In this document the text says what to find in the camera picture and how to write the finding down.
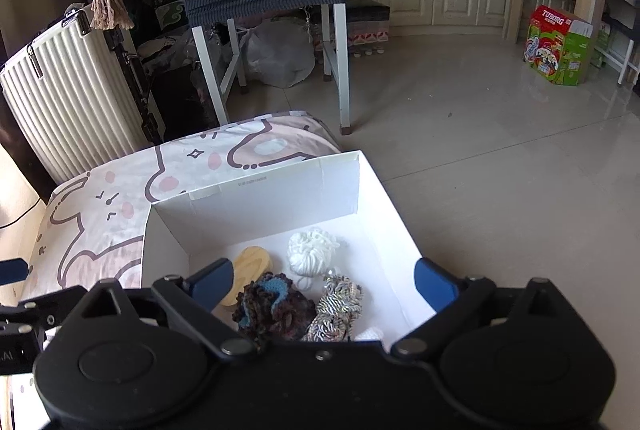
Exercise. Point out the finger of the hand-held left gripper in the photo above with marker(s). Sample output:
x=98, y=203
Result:
x=12, y=271
x=55, y=305

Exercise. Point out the colourful green carton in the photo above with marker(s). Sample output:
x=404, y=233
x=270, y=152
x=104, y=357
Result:
x=550, y=45

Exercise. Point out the white cardboard box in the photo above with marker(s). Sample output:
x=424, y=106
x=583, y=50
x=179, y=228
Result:
x=280, y=205

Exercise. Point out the white ribbed suitcase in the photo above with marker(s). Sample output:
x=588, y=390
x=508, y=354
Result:
x=75, y=95

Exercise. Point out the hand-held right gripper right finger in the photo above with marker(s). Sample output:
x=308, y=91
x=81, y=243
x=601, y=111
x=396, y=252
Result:
x=435, y=284

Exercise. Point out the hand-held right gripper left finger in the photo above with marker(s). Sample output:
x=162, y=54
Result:
x=212, y=282

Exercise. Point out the white table frame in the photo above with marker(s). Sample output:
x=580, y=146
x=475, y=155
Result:
x=340, y=60

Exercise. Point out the dark storage bench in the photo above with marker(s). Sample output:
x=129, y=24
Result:
x=367, y=13

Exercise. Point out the brown crochet scrunchie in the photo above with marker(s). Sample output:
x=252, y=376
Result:
x=275, y=310

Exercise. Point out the black suitcase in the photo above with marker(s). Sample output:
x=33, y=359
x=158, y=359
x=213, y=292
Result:
x=175, y=100

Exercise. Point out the oval wooden piece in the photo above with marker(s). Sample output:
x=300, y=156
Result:
x=252, y=267

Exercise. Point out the white yarn pompom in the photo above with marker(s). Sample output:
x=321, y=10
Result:
x=310, y=252

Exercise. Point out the white plastic bag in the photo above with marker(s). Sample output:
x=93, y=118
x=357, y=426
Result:
x=280, y=55

